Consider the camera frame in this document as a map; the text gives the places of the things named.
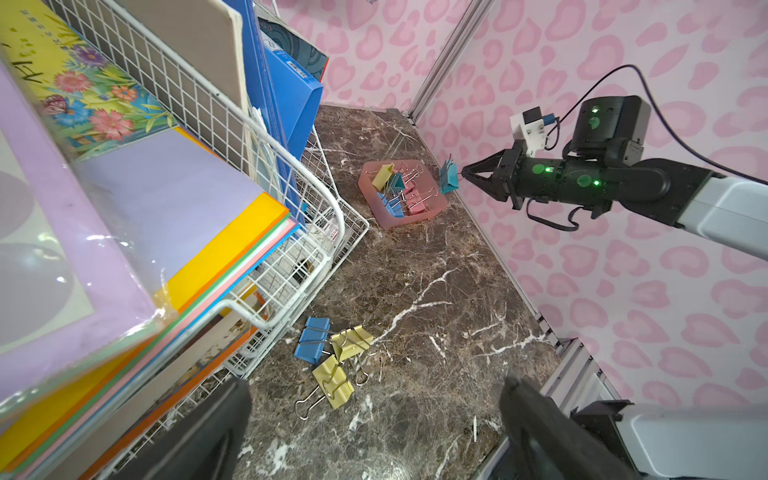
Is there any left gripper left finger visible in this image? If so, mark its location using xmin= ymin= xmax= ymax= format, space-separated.
xmin=113 ymin=377 xmax=252 ymax=480

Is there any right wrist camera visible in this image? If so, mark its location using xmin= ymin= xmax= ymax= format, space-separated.
xmin=509 ymin=107 xmax=559 ymax=156

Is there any blue file folder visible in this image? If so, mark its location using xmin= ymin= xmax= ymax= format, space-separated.
xmin=226 ymin=1 xmax=323 ymax=225

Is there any purple paper pad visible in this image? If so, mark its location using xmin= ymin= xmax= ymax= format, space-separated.
xmin=1 ymin=68 xmax=296 ymax=414

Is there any blue binder clip pair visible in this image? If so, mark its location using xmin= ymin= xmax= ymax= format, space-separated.
xmin=378 ymin=193 xmax=405 ymax=218

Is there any floral colourful book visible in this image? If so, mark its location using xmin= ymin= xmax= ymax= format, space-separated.
xmin=1 ymin=1 xmax=175 ymax=163

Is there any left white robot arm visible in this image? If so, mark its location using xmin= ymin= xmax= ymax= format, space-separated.
xmin=114 ymin=377 xmax=767 ymax=479

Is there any white wire desk basket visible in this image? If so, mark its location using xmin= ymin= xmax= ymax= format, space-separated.
xmin=18 ymin=1 xmax=364 ymax=479

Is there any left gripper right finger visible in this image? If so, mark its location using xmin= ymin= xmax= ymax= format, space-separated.
xmin=499 ymin=376 xmax=636 ymax=479

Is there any olive yellow binder clip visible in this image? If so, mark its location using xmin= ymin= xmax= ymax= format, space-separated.
xmin=371 ymin=163 xmax=394 ymax=192

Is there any teal binder clip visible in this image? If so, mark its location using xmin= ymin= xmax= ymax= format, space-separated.
xmin=439 ymin=156 xmax=459 ymax=195

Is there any pink storage box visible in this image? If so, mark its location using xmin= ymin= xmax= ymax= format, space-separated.
xmin=358 ymin=160 xmax=448 ymax=229

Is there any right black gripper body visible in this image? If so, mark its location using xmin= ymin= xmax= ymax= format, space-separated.
xmin=461 ymin=140 xmax=527 ymax=210

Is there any pink binder clip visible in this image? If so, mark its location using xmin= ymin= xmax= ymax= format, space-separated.
xmin=403 ymin=187 xmax=439 ymax=216

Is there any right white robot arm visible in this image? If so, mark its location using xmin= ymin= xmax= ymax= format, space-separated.
xmin=461 ymin=96 xmax=767 ymax=259

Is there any yellow binder clip lower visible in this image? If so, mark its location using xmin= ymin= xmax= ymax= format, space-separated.
xmin=294 ymin=356 xmax=370 ymax=421

